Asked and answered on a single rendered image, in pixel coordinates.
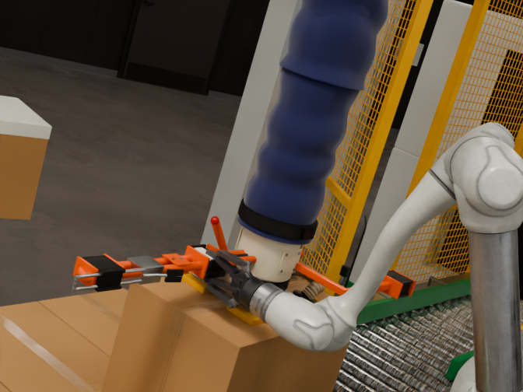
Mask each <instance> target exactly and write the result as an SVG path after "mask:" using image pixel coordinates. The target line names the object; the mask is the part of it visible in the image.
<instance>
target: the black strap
mask: <svg viewBox="0 0 523 392"><path fill-rule="evenodd" d="M238 215H239V216H240V217H241V218H242V219H243V220H244V221H245V222H246V223H247V224H249V225H251V226H253V227H254V228H256V229H260V230H261V231H264V232H266V233H270V234H272V235H276V236H281V237H284V238H289V239H294V240H312V239H314V234H315V232H316V229H317V227H318V221H317V219H316V220H315V221H314V222H313V223H312V224H310V225H295V224H291V223H288V222H281V221H278V220H275V219H272V218H269V217H267V216H264V215H261V214H259V213H257V212H255V211H254V210H252V209H250V208H249V207H247V206H246V205H245V203H244V198H243V199H242V200H241V203H240V207H239V210H238Z"/></svg>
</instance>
